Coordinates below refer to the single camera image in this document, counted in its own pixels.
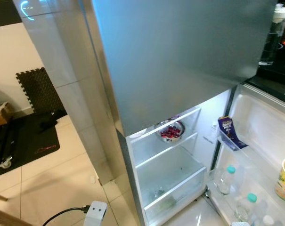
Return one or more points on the clear crisper drawer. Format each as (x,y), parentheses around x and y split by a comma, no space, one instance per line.
(173,188)

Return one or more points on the tall water bottle white lid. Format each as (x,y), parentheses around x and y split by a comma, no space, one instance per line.
(274,35)

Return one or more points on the black induction hob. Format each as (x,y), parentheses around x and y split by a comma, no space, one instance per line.
(282,47)

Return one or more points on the clear bottle teal cap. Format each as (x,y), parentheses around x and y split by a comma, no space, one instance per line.
(248,207)
(225,181)

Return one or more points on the purple chocolate box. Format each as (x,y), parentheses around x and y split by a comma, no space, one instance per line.
(231,133)

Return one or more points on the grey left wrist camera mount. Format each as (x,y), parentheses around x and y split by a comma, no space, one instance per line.
(96,213)

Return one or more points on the silver freezer door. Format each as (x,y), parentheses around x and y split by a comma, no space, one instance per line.
(180,61)

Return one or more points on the silver fridge lower door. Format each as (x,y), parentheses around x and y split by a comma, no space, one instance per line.
(260,127)

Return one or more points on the black floor mat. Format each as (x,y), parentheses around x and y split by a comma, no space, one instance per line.
(24,141)

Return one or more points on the black topped kitchen counter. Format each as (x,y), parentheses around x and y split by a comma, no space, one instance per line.
(279,75)

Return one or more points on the green vegetables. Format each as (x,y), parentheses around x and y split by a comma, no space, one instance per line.
(163,203)

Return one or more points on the silver fridge body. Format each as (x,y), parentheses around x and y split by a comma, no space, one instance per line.
(180,160)

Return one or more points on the black stand white caster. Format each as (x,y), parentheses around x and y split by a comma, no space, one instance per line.
(3,146)

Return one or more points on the black foam mat tiles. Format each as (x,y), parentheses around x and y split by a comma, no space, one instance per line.
(38,89)

